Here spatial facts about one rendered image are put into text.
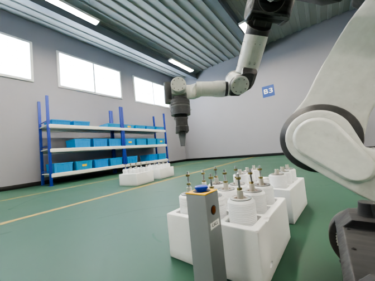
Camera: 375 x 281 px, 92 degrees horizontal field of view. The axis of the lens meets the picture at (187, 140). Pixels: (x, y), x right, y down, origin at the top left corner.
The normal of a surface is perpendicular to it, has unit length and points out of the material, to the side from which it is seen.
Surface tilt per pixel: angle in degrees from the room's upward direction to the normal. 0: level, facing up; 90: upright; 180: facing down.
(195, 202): 90
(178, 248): 90
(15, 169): 90
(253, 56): 124
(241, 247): 90
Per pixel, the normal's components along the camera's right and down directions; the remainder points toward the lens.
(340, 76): -0.60, 0.01
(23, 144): 0.80, -0.11
